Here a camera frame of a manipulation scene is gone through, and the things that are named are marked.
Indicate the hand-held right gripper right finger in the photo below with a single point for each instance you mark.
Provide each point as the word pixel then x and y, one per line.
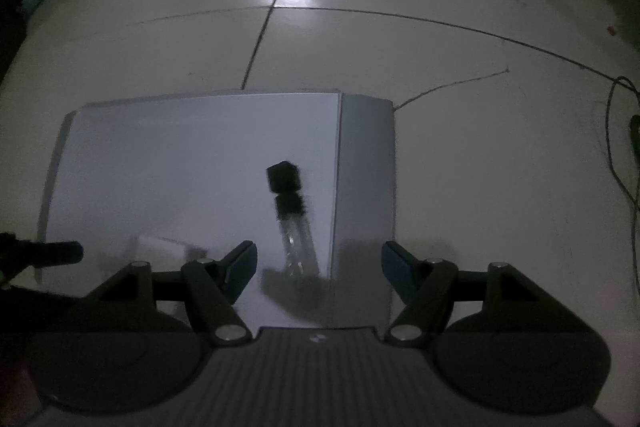
pixel 399 267

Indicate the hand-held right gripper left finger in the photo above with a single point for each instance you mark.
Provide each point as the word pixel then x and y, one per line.
pixel 241 268

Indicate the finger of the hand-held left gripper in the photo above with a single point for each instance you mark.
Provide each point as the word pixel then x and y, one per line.
pixel 57 253

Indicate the clear bottle with black cap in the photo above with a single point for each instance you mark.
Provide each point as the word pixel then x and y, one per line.
pixel 295 227

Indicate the white desktop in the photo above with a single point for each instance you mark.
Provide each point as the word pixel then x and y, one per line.
pixel 175 167

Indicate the dark object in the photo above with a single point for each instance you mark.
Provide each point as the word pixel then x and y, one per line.
pixel 635 131

